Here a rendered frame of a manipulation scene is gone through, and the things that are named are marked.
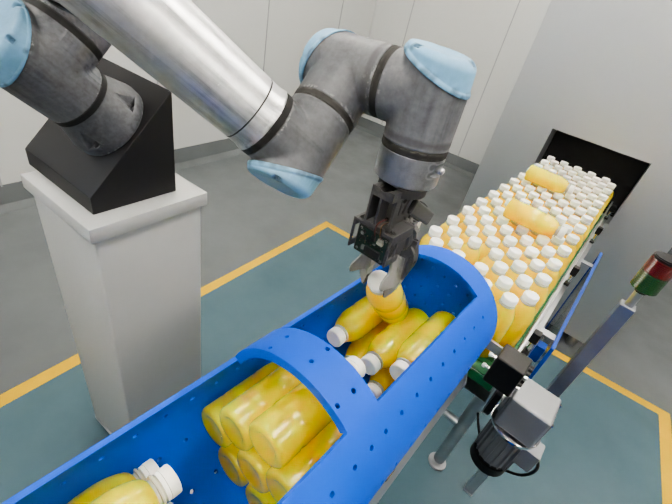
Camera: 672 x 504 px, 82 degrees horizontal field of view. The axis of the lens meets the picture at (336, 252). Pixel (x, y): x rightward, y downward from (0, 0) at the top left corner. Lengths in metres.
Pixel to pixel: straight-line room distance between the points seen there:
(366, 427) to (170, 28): 0.49
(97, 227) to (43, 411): 1.20
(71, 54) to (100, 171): 0.24
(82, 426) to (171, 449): 1.31
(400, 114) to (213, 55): 0.22
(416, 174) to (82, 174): 0.81
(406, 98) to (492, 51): 4.58
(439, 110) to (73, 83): 0.73
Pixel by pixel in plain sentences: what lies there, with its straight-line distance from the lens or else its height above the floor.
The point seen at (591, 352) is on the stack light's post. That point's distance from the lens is 1.38.
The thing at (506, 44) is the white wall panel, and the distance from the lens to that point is 5.03.
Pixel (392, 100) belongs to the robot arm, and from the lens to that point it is 0.51.
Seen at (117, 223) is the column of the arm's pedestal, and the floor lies 1.09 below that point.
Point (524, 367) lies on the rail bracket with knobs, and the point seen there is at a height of 1.00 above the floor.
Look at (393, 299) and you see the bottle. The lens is 0.71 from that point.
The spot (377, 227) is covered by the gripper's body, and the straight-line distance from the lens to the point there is 0.55.
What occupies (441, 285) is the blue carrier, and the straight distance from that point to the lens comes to 0.90.
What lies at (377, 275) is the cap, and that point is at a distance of 0.68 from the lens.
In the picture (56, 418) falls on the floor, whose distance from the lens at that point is 2.04.
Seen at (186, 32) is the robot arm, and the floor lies 1.58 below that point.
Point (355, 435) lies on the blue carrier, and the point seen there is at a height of 1.20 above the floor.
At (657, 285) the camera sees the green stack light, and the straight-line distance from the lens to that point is 1.25.
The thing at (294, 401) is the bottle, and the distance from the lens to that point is 0.56.
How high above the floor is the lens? 1.65
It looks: 35 degrees down
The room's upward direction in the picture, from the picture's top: 14 degrees clockwise
